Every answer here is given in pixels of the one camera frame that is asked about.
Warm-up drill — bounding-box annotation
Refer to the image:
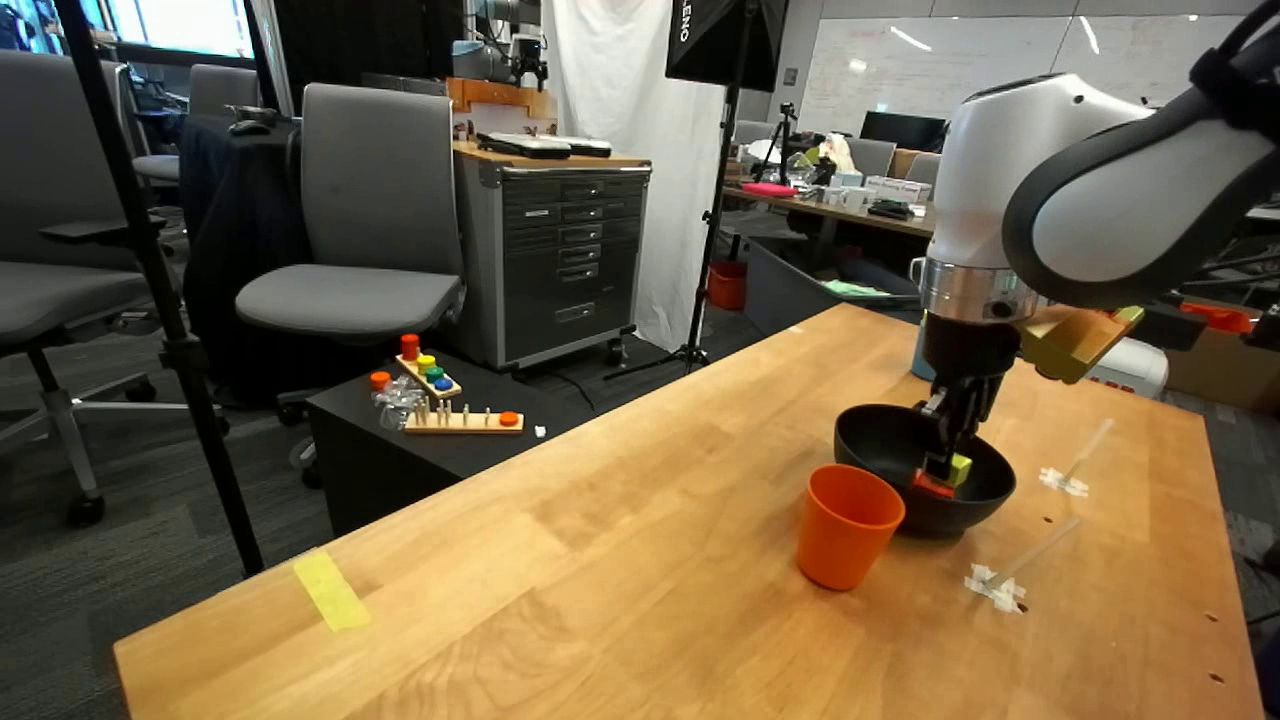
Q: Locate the red bucket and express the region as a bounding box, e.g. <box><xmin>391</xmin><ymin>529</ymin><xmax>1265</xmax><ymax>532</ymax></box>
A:
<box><xmin>702</xmin><ymin>257</ymin><xmax>751</xmax><ymax>315</ymax></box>

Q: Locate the white backdrop cloth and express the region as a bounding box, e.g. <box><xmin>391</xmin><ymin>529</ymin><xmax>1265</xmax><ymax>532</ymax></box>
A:
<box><xmin>534</xmin><ymin>0</ymin><xmax>732</xmax><ymax>355</ymax></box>

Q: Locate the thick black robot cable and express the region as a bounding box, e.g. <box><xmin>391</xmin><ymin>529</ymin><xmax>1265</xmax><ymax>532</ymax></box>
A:
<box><xmin>1189</xmin><ymin>0</ymin><xmax>1280</xmax><ymax>145</ymax></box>

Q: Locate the wooden stick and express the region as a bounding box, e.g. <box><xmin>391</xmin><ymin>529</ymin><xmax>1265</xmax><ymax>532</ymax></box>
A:
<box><xmin>1036</xmin><ymin>415</ymin><xmax>1118</xmax><ymax>505</ymax></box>

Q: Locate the grey metal drawer cabinet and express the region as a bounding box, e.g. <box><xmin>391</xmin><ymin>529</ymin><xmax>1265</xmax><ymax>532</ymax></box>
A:
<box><xmin>452</xmin><ymin>140</ymin><xmax>657</xmax><ymax>378</ymax></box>

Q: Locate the black light stand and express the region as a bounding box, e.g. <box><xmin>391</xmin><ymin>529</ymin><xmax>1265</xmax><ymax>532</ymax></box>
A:
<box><xmin>603</xmin><ymin>77</ymin><xmax>751</xmax><ymax>386</ymax></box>

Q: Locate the grey office chair with armrests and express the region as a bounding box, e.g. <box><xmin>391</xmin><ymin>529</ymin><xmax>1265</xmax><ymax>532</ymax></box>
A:
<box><xmin>232</xmin><ymin>80</ymin><xmax>469</xmax><ymax>403</ymax></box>
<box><xmin>0</xmin><ymin>47</ymin><xmax>191</xmax><ymax>529</ymax></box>

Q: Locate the black hanging panel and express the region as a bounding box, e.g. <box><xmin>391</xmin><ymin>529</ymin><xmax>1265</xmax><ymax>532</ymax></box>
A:
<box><xmin>271</xmin><ymin>0</ymin><xmax>473</xmax><ymax>86</ymax></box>

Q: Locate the black keyboard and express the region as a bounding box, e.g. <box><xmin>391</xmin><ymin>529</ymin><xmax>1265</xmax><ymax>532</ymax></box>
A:
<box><xmin>473</xmin><ymin>128</ymin><xmax>614</xmax><ymax>160</ymax></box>

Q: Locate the white brush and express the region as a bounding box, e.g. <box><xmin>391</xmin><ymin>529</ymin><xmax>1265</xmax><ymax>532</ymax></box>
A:
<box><xmin>962</xmin><ymin>516</ymin><xmax>1089</xmax><ymax>621</ymax></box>

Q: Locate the brown cardboard box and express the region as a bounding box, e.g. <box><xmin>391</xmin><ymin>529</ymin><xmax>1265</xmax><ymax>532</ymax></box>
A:
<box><xmin>1164</xmin><ymin>324</ymin><xmax>1280</xmax><ymax>415</ymax></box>

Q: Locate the black computer monitor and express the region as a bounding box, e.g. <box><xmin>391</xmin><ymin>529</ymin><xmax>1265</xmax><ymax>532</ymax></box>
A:
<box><xmin>856</xmin><ymin>108</ymin><xmax>952</xmax><ymax>153</ymax></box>

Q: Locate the black jacket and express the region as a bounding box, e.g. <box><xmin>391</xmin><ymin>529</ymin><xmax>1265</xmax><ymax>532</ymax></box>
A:
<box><xmin>175</xmin><ymin>116</ymin><xmax>315</xmax><ymax>412</ymax></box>

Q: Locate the colourful ring stacker toy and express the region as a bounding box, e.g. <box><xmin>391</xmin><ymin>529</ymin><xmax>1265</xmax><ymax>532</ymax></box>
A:
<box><xmin>391</xmin><ymin>332</ymin><xmax>469</xmax><ymax>403</ymax></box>

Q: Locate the black plastic bowl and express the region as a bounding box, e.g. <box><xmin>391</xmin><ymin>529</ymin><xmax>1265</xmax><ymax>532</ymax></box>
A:
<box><xmin>833</xmin><ymin>401</ymin><xmax>1018</xmax><ymax>546</ymax></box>

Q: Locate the clear plastic toy bag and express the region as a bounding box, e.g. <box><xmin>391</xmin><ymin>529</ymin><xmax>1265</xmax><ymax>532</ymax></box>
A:
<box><xmin>365</xmin><ymin>368</ymin><xmax>427</xmax><ymax>431</ymax></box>

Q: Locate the wooden peg board toy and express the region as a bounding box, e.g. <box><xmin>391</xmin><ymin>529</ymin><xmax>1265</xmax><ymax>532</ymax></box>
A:
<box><xmin>397</xmin><ymin>403</ymin><xmax>533</xmax><ymax>439</ymax></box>

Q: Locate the black softbox light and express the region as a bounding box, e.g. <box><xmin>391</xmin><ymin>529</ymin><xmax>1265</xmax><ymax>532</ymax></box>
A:
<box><xmin>663</xmin><ymin>0</ymin><xmax>793</xmax><ymax>98</ymax></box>

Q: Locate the black low side table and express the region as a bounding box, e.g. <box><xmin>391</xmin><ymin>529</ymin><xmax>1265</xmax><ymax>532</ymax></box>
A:
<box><xmin>304</xmin><ymin>355</ymin><xmax>643</xmax><ymax>538</ymax></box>

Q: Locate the orange plastic cup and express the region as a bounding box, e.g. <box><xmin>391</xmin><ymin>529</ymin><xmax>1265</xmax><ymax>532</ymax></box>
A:
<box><xmin>795</xmin><ymin>459</ymin><xmax>911</xmax><ymax>595</ymax></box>

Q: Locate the cluttered background desk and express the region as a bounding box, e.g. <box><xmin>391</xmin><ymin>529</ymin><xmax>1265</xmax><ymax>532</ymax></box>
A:
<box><xmin>723</xmin><ymin>178</ymin><xmax>934</xmax><ymax>248</ymax></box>

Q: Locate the black camera tripod pole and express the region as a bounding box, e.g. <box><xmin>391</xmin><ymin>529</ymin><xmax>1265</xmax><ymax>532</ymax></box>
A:
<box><xmin>50</xmin><ymin>0</ymin><xmax>268</xmax><ymax>580</ymax></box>

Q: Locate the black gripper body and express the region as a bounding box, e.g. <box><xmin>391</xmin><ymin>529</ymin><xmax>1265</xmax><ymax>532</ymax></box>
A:
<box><xmin>920</xmin><ymin>313</ymin><xmax>1024</xmax><ymax>403</ymax></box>

